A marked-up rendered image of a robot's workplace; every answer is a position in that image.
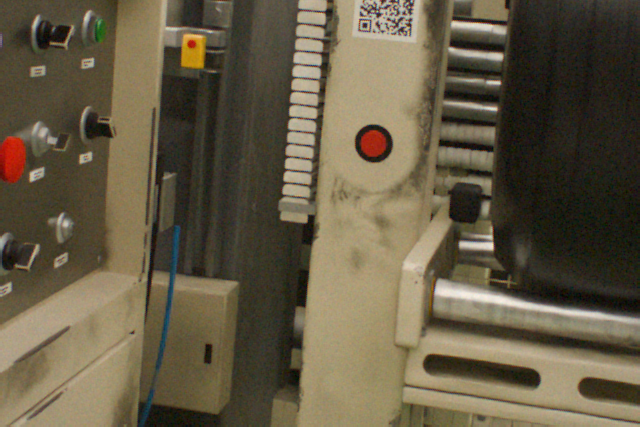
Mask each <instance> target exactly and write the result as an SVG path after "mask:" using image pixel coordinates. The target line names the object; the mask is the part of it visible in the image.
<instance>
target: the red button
mask: <svg viewBox="0 0 640 427"><path fill-rule="evenodd" d="M360 145H361V149H362V151H363V152H364V153H365V154H366V155H368V156H372V157H374V156H378V155H380V154H381V153H382V152H383V151H384V150H385V147H386V140H385V138H384V136H383V135H382V134H381V133H379V132H377V131H370V132H367V133H366V134H365V135H364V136H363V137H362V139H361V144H360Z"/></svg>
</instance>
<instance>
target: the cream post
mask: <svg viewBox="0 0 640 427"><path fill-rule="evenodd" d="M453 5H454V0H420V10H419V19H418V29H417V39H416V43H413V42H403V41H392V40H383V39H373V38H363V37H354V36H352V31H353V21H354V10H355V0H334V8H333V19H332V33H331V46H330V55H329V63H328V74H327V85H326V96H325V107H324V118H323V129H322V140H321V151H320V162H319V173H318V184H317V196H316V211H315V226H314V236H313V244H312V253H311V262H310V273H309V284H308V295H307V306H306V318H305V329H304V340H303V351H301V362H300V373H299V384H298V396H297V407H296V418H295V427H409V419H410V410H411V404H409V403H404V402H403V401H402V399H403V388H404V386H405V384H406V382H405V370H406V360H407V351H408V348H402V347H396V346H394V343H393V337H394V327H395V317H396V307H397V297H398V288H399V278H400V269H401V265H402V263H403V261H405V260H406V258H407V257H408V255H409V254H410V252H411V251H412V249H413V248H414V247H415V245H416V244H417V243H418V242H420V240H421V238H422V236H423V235H424V233H425V232H426V230H427V229H428V227H429V226H430V221H431V212H432V202H433V193H434V183H435V174H436V165H437V155H438V146H439V137H440V127H441V118H442V109H443V99H444V89H445V80H446V70H447V61H448V52H449V42H450V33H451V24H452V15H453ZM370 131H377V132H379V133H381V134H382V135H383V136H384V138H385V140H386V147H385V150H384V151H383V152H382V153H381V154H380V155H378V156H374V157H372V156H368V155H366V154H365V153H364V152H363V151H362V149H361V145H360V144H361V139H362V137H363V136H364V135H365V134H366V133H367V132H370Z"/></svg>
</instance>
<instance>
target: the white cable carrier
mask: <svg viewBox="0 0 640 427"><path fill-rule="evenodd" d="M298 8H299V9H303V10H307V12H304V11H303V12H299V13H298V15H297V22H298V23H305V24H306V25H299V26H298V27H297V28H296V36H301V37H305V39H304V38H299V39H297V40H296V41H295V49H296V50H304V52H300V51H298V52H296V53H295V54H294V58H293V62H294V63H301V64H303V65H296V66H294V67H293V70H292V75H293V76H296V77H302V78H295V79H293V80H292V83H291V88H292V89H295V91H301V92H295V93H292V94H291V96H290V103H292V104H299V105H293V106H291V107H290V109H289V116H290V117H298V118H293V119H291V120H290V121H289V123H288V129H289V130H295V131H292V132H290V133H288V135H287V142H288V143H293V144H290V145H288V146H287V147H286V152H285V154H286V155H287V156H292V157H289V158H287V159H286V160H285V168H286V169H290V170H288V171H286V172H285V173H284V179H283V180H284V181H286V182H288V183H287V184H285V185H284V186H283V190H282V193H283V194H285V195H286V196H285V197H283V198H282V201H289V202H298V203H306V204H313V205H316V196H317V195H316V194H315V193H313V192H315V191H317V184H318V182H317V181H315V179H318V173H319V169H318V168H315V167H316V166H319V162H320V156H318V155H316V154H318V153H320V151H321V144H320V143H318V142H317V141H321V140H322V131H321V130H317V129H320V128H323V118H322V117H318V116H321V115H324V107H325V106H324V105H322V104H318V103H324V102H325V96H326V93H325V92H322V91H320V90H326V85H327V79H326V78H323V77H321V76H327V74H328V66H327V65H323V64H322V63H329V55H330V54H329V53H328V52H324V51H323V50H330V46H331V41H330V40H329V39H324V37H331V33H332V19H333V14H332V13H329V12H325V11H333V8H334V1H333V0H299V2H298ZM325 24H327V25H325ZM280 220H282V221H289V222H298V223H305V224H306V223H308V215H306V214H298V213H289V212H281V214H280Z"/></svg>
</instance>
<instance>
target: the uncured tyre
mask: <svg viewBox="0 0 640 427"><path fill-rule="evenodd" d="M491 221H492V240H493V255H494V258H495V259H497V260H498V261H499V263H500V264H501V265H502V266H503V267H504V269H505V270H506V271H507V272H508V273H509V274H510V276H511V277H512V278H513V279H514V280H515V282H516V283H517V284H518V285H519V286H520V287H521V289H523V290H530V291H537V292H544V294H551V295H558V296H567V297H574V298H581V299H588V300H595V301H603V302H610V303H618V304H625V305H632V306H640V0H510V6H509V15H508V23H507V31H506V39H505V47H504V55H503V64H502V73H501V82H500V92H499V102H498V112H496V123H495V134H494V146H493V160H492V176H491Z"/></svg>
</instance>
